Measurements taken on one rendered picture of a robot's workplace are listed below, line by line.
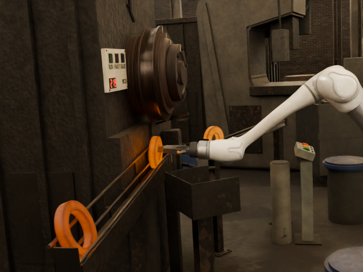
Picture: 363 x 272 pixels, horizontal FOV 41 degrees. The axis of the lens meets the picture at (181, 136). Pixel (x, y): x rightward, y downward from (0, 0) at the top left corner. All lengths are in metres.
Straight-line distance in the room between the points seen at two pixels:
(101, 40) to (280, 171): 1.48
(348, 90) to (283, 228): 1.32
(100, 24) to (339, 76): 0.99
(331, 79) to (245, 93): 3.05
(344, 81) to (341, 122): 2.38
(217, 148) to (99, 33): 0.73
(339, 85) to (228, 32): 3.17
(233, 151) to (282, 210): 0.97
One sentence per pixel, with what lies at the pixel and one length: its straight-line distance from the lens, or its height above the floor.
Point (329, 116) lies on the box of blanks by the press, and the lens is 4.38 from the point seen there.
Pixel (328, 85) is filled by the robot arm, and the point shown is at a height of 1.04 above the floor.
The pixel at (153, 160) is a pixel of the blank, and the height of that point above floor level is 0.72.
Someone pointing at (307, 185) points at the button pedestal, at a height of 0.37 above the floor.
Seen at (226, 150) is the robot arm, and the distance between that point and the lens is 2.22.
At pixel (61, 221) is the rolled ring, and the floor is 0.73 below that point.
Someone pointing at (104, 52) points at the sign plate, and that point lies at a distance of 2.04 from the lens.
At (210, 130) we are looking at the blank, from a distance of 2.85.
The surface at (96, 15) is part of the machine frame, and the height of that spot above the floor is 1.37.
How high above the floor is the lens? 1.16
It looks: 9 degrees down
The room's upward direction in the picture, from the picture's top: 3 degrees counter-clockwise
